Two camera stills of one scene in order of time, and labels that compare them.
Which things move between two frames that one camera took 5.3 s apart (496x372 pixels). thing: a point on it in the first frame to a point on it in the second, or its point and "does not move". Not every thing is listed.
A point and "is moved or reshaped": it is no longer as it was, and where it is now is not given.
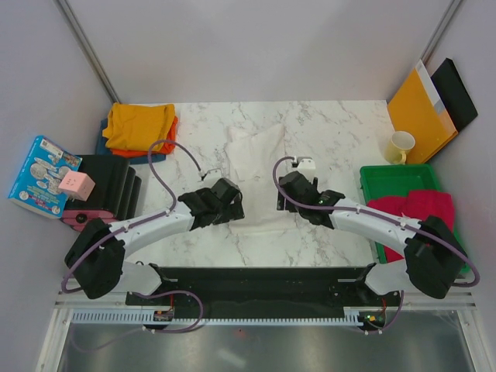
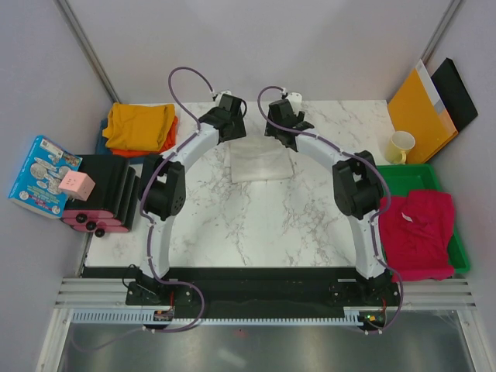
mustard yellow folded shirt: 136,127 does not move
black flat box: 454,94 does not move
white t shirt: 251,159 is moved or reshaped
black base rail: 263,291 does not move
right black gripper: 280,202 to 270,129
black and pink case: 115,195 does not move
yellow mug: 396,152 does not move
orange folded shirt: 167,148 does not move
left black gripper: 234,211 to 240,130
